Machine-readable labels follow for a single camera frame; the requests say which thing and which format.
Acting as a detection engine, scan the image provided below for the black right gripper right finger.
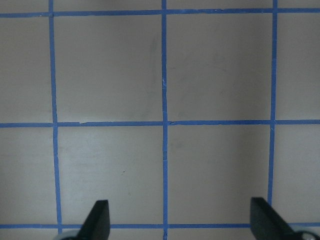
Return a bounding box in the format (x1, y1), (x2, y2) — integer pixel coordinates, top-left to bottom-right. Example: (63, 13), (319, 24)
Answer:
(250, 197), (300, 240)

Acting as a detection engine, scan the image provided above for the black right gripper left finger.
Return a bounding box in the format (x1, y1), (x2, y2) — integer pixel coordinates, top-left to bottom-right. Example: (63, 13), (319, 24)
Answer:
(77, 200), (111, 240)

